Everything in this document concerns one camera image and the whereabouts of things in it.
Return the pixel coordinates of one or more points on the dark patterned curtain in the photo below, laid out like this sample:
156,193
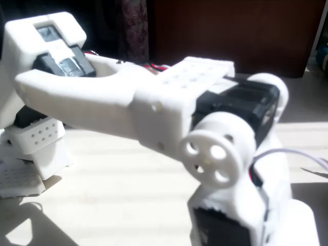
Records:
134,28

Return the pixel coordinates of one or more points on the teal round object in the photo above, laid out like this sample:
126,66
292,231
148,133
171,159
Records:
322,57

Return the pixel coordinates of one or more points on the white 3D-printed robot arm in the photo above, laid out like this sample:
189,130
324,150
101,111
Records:
102,102

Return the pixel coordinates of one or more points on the white perforated base plate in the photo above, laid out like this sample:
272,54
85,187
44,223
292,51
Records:
18,182

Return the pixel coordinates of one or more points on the brown wooden cabinet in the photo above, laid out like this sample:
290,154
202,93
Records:
243,30

